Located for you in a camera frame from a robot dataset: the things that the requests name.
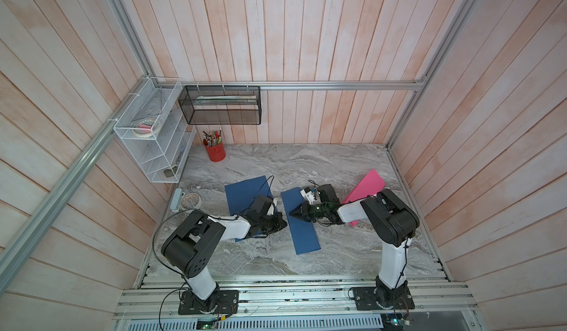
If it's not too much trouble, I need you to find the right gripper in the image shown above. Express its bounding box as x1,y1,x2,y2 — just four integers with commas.
289,201,329,223

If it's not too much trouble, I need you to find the blue paper sheet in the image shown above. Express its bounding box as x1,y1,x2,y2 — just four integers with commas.
221,176,274,240
281,188,320,255

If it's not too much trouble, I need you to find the pink rectangular paper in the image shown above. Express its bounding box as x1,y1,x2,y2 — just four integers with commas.
339,169,385,226

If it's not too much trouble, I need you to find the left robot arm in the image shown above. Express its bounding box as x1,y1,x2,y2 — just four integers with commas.
160,196,287,303

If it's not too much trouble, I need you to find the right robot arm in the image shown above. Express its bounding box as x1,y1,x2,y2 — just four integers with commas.
290,184,419,294

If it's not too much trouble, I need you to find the tape roll on table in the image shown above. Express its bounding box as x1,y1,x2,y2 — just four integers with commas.
180,192,202,211

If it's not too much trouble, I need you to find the red pen cup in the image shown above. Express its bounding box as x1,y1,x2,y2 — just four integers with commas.
202,129,226,162

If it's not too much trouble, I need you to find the tape roll in rack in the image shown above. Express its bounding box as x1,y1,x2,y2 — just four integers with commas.
131,118,162,138

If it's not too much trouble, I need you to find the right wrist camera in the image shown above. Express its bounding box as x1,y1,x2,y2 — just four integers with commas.
300,187,317,205

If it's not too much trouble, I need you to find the aluminium frame rail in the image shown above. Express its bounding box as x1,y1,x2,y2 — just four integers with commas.
114,276,478,319

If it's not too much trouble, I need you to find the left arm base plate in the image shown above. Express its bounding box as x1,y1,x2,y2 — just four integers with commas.
178,290,239,316

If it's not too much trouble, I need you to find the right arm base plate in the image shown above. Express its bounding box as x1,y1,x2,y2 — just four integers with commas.
351,285,415,311

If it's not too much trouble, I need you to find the black mesh wall basket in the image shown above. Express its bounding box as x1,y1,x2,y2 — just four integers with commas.
178,84,262,126

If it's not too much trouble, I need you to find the white wire shelf rack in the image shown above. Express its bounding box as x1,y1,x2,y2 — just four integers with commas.
114,77,196,183

